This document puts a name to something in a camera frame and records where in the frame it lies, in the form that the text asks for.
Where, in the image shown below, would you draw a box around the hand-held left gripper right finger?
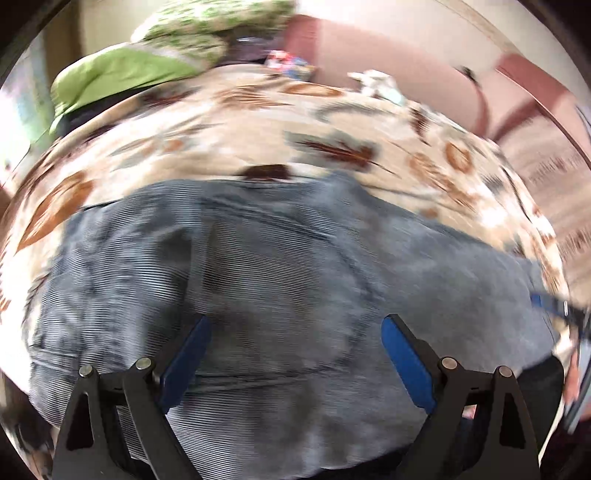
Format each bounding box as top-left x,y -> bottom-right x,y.
381,314 -> 541,480

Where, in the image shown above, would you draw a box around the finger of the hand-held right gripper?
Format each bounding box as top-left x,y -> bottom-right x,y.
530,293 -> 575,320

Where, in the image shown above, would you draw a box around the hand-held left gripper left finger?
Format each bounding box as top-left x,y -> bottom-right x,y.
51,315 -> 213,480

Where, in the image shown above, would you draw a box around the grey corduroy pants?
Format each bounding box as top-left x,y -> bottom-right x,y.
28,171 -> 561,480

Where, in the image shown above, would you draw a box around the leaf print blanket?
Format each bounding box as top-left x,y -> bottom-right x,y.
0,65 -> 573,480

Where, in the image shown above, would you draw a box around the white crumpled cloth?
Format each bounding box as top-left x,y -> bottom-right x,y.
348,69 -> 402,97

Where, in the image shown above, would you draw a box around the plain green pillow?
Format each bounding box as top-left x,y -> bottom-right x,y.
48,44 -> 204,134

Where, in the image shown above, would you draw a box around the wooden framed window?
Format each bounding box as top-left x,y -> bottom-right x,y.
0,46 -> 51,176

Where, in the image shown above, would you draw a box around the colourful printed packet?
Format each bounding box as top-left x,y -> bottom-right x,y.
265,48 -> 317,79

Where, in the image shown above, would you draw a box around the green patterned quilt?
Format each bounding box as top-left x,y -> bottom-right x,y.
129,0 -> 296,70

